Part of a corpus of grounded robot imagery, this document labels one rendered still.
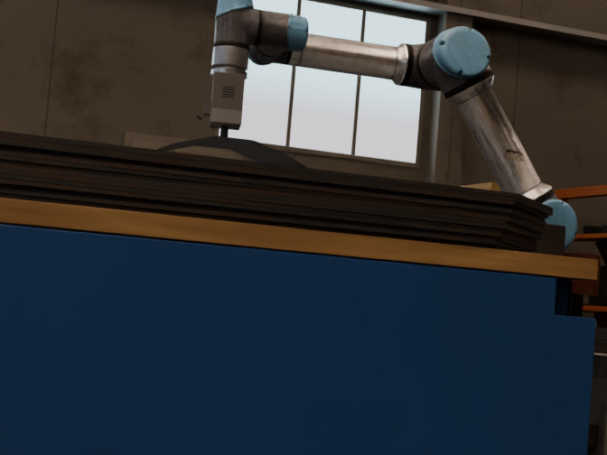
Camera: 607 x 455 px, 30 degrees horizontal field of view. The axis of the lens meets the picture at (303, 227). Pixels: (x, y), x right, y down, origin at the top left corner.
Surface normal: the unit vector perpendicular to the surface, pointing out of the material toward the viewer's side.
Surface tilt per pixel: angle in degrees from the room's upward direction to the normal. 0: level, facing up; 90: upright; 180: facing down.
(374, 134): 90
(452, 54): 82
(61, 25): 90
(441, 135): 90
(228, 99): 90
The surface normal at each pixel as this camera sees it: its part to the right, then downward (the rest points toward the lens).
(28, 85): 0.35, -0.04
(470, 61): 0.20, -0.19
